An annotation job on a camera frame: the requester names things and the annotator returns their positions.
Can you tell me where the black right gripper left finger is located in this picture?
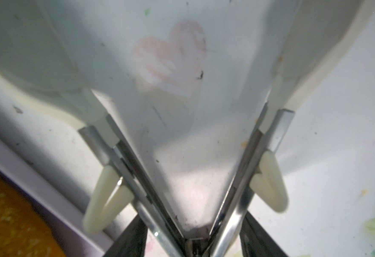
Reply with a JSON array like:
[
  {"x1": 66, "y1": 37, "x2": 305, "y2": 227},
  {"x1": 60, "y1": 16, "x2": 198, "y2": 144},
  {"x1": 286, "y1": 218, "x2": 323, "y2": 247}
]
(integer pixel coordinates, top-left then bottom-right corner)
[{"x1": 103, "y1": 215, "x2": 148, "y2": 257}]

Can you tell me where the sesame seeded oval bread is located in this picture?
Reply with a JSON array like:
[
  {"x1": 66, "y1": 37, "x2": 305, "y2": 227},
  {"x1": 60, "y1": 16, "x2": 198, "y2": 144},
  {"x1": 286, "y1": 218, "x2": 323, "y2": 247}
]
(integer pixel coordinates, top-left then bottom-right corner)
[{"x1": 0, "y1": 177, "x2": 65, "y2": 257}]

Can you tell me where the lilac plastic tray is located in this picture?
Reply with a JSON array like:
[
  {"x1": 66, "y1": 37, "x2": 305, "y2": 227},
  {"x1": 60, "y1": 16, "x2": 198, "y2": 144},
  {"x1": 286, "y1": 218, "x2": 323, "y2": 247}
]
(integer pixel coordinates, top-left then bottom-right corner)
[{"x1": 0, "y1": 140, "x2": 113, "y2": 257}]

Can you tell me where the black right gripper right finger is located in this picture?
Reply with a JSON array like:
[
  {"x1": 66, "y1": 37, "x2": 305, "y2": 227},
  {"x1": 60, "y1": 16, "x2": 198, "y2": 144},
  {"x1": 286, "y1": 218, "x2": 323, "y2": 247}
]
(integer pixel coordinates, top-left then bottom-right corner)
[{"x1": 239, "y1": 212, "x2": 288, "y2": 257}]

